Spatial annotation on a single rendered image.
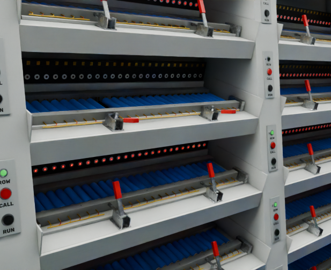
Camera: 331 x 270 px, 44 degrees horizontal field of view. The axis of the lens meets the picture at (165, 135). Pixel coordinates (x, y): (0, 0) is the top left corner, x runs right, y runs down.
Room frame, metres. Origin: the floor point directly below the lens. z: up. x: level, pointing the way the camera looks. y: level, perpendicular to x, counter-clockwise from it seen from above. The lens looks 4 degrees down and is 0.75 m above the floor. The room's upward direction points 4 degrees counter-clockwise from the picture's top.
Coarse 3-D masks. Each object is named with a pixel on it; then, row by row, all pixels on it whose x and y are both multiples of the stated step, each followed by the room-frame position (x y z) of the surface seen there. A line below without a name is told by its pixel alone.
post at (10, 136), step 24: (0, 0) 0.66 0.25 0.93; (0, 24) 0.66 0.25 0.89; (24, 96) 0.68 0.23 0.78; (0, 120) 0.65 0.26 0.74; (24, 120) 0.68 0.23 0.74; (0, 144) 0.65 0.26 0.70; (24, 144) 0.67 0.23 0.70; (24, 168) 0.67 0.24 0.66; (24, 192) 0.67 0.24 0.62; (24, 216) 0.67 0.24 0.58; (0, 240) 0.64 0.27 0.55; (24, 240) 0.67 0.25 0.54; (0, 264) 0.64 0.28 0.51; (24, 264) 0.66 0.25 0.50
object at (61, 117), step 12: (108, 108) 0.84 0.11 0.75; (120, 108) 0.86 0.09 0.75; (132, 108) 0.87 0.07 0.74; (144, 108) 0.89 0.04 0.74; (156, 108) 0.90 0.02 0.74; (168, 108) 0.93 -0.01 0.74; (180, 108) 0.95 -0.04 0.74; (192, 108) 0.97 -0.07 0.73; (216, 108) 1.03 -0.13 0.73; (228, 108) 1.05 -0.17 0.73; (36, 120) 0.74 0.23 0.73; (48, 120) 0.75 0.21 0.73; (60, 120) 0.77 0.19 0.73; (72, 120) 0.78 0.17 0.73; (84, 120) 0.79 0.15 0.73; (96, 120) 0.80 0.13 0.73
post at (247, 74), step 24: (216, 0) 1.16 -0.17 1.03; (240, 0) 1.09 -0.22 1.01; (264, 24) 1.08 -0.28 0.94; (264, 48) 1.08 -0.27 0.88; (216, 72) 1.17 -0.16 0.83; (240, 72) 1.10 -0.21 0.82; (264, 96) 1.07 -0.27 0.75; (264, 120) 1.07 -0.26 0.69; (216, 144) 1.18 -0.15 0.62; (240, 144) 1.11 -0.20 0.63; (264, 144) 1.07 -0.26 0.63; (264, 168) 1.07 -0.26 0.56; (264, 192) 1.06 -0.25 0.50; (240, 216) 1.12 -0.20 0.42; (264, 216) 1.06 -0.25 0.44; (264, 240) 1.06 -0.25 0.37
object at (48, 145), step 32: (224, 96) 1.15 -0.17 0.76; (256, 96) 1.06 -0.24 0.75; (64, 128) 0.77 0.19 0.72; (96, 128) 0.79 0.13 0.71; (128, 128) 0.82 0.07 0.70; (160, 128) 0.86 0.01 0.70; (192, 128) 0.91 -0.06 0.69; (224, 128) 0.99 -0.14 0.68; (32, 160) 0.69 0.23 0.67; (64, 160) 0.73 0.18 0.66
